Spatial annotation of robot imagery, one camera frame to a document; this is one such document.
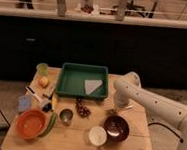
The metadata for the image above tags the black cable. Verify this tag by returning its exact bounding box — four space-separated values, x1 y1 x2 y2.
146 120 186 144

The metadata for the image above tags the white handled knife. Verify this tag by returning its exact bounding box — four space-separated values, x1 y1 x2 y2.
25 86 50 106

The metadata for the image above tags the green plastic cup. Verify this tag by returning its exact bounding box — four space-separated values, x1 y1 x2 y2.
36 63 49 77

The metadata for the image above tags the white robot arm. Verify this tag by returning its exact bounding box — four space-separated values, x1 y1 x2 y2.
113 71 187 150

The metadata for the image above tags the small metal cup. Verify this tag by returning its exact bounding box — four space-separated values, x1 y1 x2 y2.
59 109 74 126

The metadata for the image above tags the dark brown bowl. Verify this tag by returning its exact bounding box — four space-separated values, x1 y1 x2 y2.
104 115 130 142

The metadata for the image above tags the yellow banana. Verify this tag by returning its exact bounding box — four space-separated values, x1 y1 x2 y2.
51 95 58 111

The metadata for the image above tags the bunch of dark grapes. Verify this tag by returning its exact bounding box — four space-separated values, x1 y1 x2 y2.
75 99 91 118

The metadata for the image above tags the wooden cutting board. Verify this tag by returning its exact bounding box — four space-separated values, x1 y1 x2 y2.
30 76 57 98

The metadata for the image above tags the yellow apple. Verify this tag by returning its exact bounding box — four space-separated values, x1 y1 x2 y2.
38 76 49 88

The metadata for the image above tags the green cucumber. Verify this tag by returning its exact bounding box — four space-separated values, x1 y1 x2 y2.
39 113 57 138

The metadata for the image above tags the orange plastic bowl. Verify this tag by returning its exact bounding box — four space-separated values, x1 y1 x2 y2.
15 109 47 140

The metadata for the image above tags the green plastic tray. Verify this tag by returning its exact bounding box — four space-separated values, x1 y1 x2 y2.
55 63 109 101

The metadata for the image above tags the black office chair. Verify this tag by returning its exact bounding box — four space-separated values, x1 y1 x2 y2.
126 0 145 17

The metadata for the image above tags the white cloth napkin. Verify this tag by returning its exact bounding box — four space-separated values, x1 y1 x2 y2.
84 79 102 94

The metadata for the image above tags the white cup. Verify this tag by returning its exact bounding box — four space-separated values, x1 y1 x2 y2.
88 126 107 147

